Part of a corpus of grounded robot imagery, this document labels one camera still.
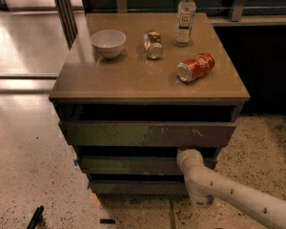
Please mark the black object on floor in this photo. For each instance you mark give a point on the black object on floor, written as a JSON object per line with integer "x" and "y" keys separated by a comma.
{"x": 37, "y": 218}

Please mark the brown drawer cabinet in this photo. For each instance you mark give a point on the brown drawer cabinet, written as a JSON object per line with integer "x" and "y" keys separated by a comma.
{"x": 133, "y": 87}

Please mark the top drawer front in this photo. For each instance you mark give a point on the top drawer front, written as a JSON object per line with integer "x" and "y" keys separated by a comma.
{"x": 147, "y": 134}

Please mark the white ceramic bowl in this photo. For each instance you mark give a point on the white ceramic bowl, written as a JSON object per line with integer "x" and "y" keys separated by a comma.
{"x": 108, "y": 44}

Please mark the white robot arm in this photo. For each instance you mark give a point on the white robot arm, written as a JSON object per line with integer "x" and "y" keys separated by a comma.
{"x": 204, "y": 184}

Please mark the clear plastic water bottle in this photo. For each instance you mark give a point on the clear plastic water bottle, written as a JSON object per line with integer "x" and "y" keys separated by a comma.
{"x": 184, "y": 22}

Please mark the bottom drawer front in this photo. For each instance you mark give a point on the bottom drawer front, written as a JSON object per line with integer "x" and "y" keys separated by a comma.
{"x": 125, "y": 188}

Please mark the black tape floor mark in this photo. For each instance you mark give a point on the black tape floor mark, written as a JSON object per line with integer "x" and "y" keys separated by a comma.
{"x": 107, "y": 221}

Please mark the drawer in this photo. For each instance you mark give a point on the drawer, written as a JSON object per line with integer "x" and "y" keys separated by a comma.
{"x": 129, "y": 165}
{"x": 125, "y": 188}
{"x": 147, "y": 134}

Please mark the red soda can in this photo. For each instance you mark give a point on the red soda can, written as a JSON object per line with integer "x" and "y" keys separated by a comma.
{"x": 195, "y": 67}

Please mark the metal railing frame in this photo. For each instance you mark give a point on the metal railing frame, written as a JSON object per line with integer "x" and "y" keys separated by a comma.
{"x": 149, "y": 0}

